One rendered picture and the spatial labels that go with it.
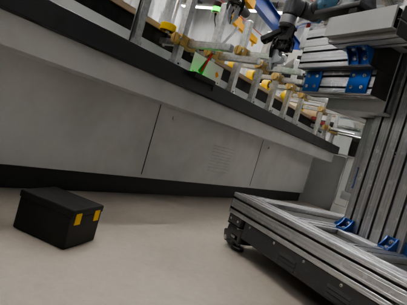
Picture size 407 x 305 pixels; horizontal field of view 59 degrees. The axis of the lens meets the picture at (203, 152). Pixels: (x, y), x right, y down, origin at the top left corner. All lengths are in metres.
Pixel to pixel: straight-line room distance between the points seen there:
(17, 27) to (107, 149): 0.75
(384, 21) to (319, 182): 3.24
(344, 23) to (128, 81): 0.85
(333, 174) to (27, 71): 3.47
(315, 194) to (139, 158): 2.77
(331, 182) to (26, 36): 3.60
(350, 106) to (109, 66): 0.96
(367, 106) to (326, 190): 2.88
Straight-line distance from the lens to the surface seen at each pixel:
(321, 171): 4.34
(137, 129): 1.90
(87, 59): 1.43
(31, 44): 1.33
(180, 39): 1.71
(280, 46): 1.77
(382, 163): 1.46
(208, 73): 1.89
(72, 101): 1.66
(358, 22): 1.32
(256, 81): 2.32
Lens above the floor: 0.43
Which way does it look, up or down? 3 degrees down
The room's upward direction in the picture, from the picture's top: 16 degrees clockwise
